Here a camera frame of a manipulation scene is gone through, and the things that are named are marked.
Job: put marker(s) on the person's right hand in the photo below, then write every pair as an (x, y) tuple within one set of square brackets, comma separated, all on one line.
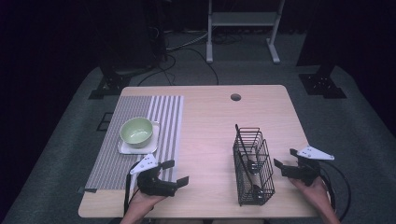
[(311, 193)]

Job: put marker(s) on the white square plate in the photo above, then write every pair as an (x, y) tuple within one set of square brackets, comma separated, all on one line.
[(154, 144)]

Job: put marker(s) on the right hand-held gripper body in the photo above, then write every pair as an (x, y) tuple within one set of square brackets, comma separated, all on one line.
[(306, 169)]

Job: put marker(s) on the light green bowl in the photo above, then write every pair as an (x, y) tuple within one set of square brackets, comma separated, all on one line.
[(136, 132)]

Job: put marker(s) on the black stand base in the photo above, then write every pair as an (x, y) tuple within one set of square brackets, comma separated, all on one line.
[(110, 85), (322, 85)]

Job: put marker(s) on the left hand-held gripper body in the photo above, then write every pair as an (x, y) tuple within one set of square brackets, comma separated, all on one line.
[(154, 183)]

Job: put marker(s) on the short black spoon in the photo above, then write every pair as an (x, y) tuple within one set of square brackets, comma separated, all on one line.
[(257, 192)]

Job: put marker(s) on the long black spoon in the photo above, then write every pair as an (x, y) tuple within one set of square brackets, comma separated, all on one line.
[(244, 149)]

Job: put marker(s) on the grey striped placemat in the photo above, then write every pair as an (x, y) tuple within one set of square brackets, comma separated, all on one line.
[(130, 109)]

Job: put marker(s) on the person's left hand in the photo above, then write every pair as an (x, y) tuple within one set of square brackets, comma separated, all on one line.
[(144, 200)]

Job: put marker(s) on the dark equipment cabinet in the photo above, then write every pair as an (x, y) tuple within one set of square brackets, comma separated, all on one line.
[(134, 34)]

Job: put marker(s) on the white metal stand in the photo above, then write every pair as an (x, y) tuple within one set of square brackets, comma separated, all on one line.
[(243, 18)]

